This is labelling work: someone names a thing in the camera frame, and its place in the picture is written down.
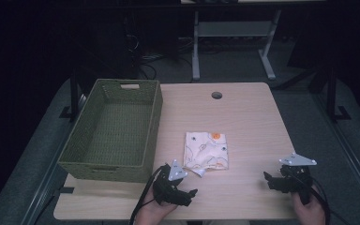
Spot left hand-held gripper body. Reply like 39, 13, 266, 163
152, 158, 189, 207

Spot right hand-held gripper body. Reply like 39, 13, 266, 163
277, 152, 318, 206

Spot white printed cloth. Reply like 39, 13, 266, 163
183, 131, 230, 178

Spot green woven basket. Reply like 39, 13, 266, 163
57, 78, 164, 184

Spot person's left hand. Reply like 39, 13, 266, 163
133, 187, 180, 225

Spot person's right hand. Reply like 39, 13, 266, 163
291, 186, 326, 225

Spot black metal stand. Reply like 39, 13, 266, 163
58, 67, 83, 122
325, 67, 353, 123

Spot metal frame rail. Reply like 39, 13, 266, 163
20, 93, 88, 225
311, 92, 360, 218

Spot black floor cables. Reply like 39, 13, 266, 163
136, 51, 195, 81

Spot white metal desk frame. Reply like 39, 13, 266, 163
191, 8, 283, 82

